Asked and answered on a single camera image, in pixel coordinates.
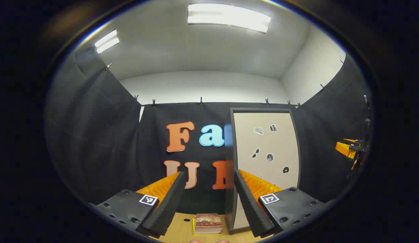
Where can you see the black backdrop cloth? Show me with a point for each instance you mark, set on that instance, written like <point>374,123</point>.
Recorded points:
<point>104,141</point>

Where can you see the large ceiling light panel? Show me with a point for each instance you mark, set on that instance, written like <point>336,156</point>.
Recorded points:
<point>229,17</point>

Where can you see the red-brown cover book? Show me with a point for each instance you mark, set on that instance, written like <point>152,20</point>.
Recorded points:
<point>208,221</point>

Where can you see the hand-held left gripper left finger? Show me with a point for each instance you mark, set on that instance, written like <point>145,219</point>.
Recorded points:
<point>169,206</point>

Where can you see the white book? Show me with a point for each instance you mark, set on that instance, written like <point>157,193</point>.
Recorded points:
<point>207,231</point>

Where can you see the yellow-green book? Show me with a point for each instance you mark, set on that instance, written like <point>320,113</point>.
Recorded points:
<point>207,234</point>

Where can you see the dark grey cabinet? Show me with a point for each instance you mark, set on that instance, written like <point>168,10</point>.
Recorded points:
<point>263,110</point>

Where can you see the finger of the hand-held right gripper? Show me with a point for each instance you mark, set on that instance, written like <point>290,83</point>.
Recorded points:
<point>344,148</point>

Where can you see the small ceiling light panel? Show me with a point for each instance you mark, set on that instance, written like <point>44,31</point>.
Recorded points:
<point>106,41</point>

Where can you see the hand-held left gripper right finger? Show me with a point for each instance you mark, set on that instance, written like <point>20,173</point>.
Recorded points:
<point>250,206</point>

